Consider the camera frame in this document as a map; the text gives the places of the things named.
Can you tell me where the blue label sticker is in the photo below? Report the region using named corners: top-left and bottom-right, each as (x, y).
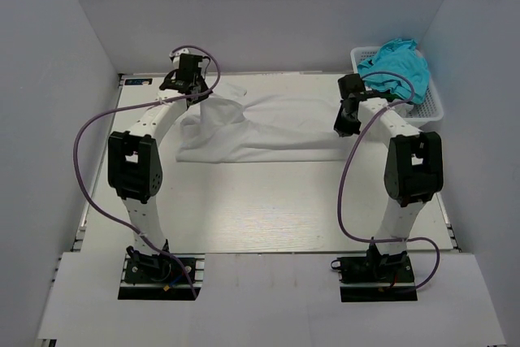
top-left (123, 78), bottom-right (154, 85)

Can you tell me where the teal t-shirt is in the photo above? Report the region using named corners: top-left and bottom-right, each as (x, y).
top-left (357, 38), bottom-right (431, 105)

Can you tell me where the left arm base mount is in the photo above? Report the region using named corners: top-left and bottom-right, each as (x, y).
top-left (118, 246), bottom-right (205, 301)

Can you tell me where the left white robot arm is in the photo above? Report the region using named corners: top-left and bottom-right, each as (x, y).
top-left (108, 70), bottom-right (209, 281)

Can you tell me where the green cloth in basket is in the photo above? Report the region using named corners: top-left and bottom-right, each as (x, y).
top-left (385, 93), bottom-right (403, 102)

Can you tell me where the grey white cloth in basket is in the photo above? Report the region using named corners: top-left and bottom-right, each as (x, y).
top-left (393, 103), bottom-right (414, 118)

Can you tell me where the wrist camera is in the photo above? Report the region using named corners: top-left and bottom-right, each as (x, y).
top-left (172, 53), bottom-right (205, 80)
top-left (337, 73), bottom-right (366, 100)

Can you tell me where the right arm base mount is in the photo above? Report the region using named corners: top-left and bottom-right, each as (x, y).
top-left (331, 244), bottom-right (418, 303)

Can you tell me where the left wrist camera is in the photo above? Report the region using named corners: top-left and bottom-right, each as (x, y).
top-left (172, 53), bottom-right (205, 80)

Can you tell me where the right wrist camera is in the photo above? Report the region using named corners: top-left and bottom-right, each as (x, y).
top-left (337, 73), bottom-right (366, 100)

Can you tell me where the white t-shirt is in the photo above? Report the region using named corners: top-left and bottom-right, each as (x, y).
top-left (175, 84), bottom-right (354, 163)

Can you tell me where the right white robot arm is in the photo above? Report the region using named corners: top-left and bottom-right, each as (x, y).
top-left (335, 97), bottom-right (444, 281)

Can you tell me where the white plastic basket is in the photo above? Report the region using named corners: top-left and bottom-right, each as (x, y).
top-left (350, 46), bottom-right (444, 128)

